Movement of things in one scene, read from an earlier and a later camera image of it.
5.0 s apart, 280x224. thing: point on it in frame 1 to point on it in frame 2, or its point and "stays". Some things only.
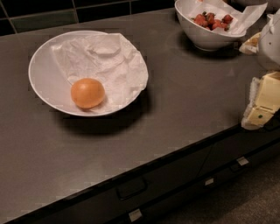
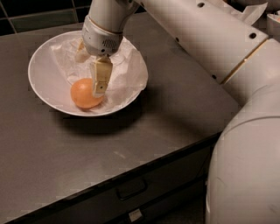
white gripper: (269, 48) to (101, 39)
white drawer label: (136, 214) stays
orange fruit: (87, 93) stays
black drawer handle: (127, 190) stays
